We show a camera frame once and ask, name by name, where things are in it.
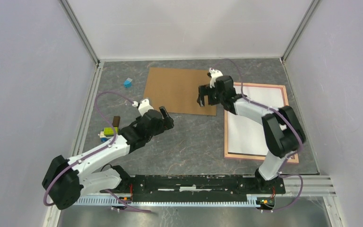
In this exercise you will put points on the pink wooden picture frame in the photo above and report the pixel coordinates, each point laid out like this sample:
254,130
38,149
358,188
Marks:
256,158

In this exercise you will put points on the landscape photo print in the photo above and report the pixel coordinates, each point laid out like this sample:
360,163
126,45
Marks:
256,122

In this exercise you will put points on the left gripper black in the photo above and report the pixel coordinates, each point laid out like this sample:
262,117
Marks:
166,123

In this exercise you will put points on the toy brick car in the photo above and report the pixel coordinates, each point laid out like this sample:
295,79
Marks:
107,133

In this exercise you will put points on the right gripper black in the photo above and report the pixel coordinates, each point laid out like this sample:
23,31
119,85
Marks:
205,90

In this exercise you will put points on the brown brick block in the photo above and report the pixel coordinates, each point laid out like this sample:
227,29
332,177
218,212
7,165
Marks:
116,121

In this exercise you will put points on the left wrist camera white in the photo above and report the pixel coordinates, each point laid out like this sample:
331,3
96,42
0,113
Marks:
143,106

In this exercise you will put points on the brown backing board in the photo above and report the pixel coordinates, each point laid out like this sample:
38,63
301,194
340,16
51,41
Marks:
177,90

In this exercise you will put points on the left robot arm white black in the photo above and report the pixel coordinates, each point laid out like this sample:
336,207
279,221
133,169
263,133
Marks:
69,178

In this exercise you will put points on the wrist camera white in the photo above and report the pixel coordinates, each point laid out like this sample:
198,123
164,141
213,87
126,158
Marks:
213,74
143,106

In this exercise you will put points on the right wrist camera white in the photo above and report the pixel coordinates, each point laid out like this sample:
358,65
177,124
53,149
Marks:
213,74

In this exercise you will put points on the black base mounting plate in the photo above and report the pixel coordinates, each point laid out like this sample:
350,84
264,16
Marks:
196,188

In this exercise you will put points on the slotted cable duct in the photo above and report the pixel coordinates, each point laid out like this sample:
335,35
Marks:
108,200

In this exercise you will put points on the blue cube block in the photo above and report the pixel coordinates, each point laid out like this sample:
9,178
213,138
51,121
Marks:
128,83

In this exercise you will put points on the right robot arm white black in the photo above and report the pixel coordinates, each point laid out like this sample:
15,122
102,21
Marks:
284,135

